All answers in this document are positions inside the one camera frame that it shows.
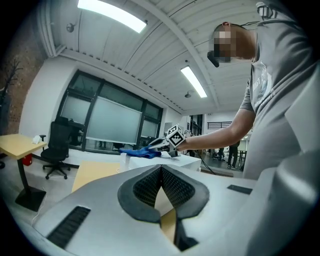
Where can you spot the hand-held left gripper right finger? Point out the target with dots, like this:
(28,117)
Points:
(192,200)

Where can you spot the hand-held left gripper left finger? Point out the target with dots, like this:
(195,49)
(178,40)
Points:
(127,197)

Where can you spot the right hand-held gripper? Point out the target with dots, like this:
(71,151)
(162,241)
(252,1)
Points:
(176,137)

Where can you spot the blue cloth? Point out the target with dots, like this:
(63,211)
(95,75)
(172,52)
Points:
(140,152)

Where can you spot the white microwave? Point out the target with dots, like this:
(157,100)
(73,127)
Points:
(180,163)

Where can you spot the person's right forearm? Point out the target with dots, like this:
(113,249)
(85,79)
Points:
(212,138)

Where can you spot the black-framed window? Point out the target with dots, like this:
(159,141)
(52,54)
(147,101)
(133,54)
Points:
(112,120)

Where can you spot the round ceiling fixture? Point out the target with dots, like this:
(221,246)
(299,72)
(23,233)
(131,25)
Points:
(188,94)

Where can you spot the narrow ceiling light panel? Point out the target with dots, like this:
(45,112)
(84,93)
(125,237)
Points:
(193,81)

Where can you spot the black office chair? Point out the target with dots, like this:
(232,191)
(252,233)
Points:
(57,147)

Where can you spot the red box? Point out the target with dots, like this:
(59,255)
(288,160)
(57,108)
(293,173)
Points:
(27,160)

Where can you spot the small white object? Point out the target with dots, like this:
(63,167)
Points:
(36,140)

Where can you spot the yellow wooden table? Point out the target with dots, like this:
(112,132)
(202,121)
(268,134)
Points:
(17,145)

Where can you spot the person's grey t-shirt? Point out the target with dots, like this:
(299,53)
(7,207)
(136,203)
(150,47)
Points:
(277,107)

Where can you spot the large ceiling light panel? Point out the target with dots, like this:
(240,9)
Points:
(112,13)

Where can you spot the dark coat rack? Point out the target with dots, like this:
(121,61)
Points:
(7,95)

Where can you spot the black head-worn camera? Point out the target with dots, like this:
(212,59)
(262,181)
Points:
(213,58)

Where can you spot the ceiling security camera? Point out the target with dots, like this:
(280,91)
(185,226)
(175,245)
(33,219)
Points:
(70,27)

